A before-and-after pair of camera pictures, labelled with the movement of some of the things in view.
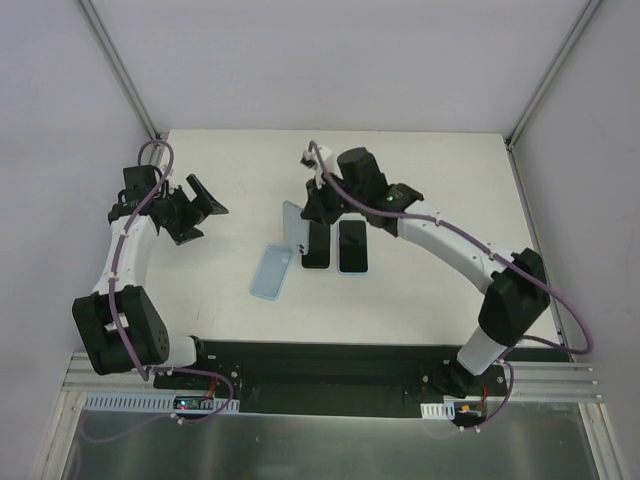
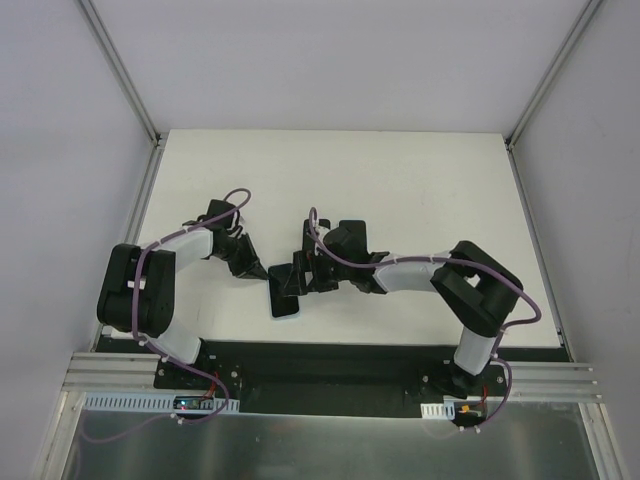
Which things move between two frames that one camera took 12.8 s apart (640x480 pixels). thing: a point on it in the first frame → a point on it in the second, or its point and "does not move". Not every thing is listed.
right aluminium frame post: (552, 72) does not move
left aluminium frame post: (130, 85) does not move
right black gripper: (319, 208) → (302, 273)
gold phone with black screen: (353, 252) does not move
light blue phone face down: (296, 230) → (281, 305)
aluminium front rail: (529, 381) does not move
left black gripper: (185, 215) → (241, 258)
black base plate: (321, 378) does not move
